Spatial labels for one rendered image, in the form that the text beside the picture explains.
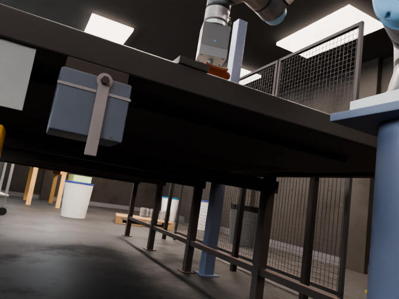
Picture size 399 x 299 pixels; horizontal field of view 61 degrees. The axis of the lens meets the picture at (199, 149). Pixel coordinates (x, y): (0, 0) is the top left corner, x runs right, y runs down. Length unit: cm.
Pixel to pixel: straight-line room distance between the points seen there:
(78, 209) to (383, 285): 608
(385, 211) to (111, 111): 59
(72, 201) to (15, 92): 591
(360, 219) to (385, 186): 441
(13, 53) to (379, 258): 81
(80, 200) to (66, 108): 593
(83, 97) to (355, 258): 483
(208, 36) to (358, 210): 442
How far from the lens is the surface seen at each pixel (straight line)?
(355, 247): 524
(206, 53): 103
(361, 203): 522
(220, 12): 109
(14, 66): 71
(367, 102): 84
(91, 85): 69
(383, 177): 81
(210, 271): 312
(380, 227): 81
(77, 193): 655
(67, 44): 72
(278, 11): 117
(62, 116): 67
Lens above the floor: 62
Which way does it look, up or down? 9 degrees up
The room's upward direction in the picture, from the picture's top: 8 degrees clockwise
